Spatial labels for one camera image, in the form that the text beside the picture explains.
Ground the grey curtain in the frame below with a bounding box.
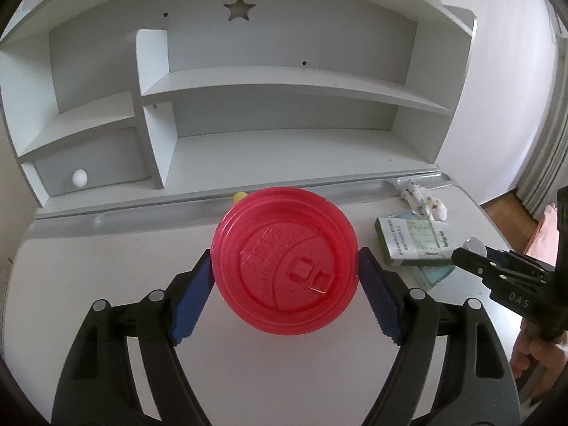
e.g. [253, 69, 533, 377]
[517, 98, 568, 218]

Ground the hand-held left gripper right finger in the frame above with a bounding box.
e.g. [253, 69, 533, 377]
[357, 247, 522, 426]

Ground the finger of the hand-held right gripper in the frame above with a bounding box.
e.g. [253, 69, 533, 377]
[452, 238, 555, 320]

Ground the white desk shelf unit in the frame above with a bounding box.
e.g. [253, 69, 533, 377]
[0, 0, 477, 220]

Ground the person's right hand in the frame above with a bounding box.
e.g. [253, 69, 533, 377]
[510, 319, 568, 404]

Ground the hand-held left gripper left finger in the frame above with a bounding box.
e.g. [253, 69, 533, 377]
[52, 248, 216, 426]

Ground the green white box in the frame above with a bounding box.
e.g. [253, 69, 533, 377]
[374, 215, 454, 267]

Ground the grey drawer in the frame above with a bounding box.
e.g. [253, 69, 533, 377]
[33, 126, 149, 198]

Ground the red plastic lid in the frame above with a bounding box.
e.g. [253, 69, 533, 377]
[209, 187, 359, 337]

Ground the pink cloth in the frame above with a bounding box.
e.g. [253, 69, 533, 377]
[524, 204, 560, 267]

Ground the crumpled patterned white wrapper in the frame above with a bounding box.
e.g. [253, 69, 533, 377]
[398, 179, 448, 222]

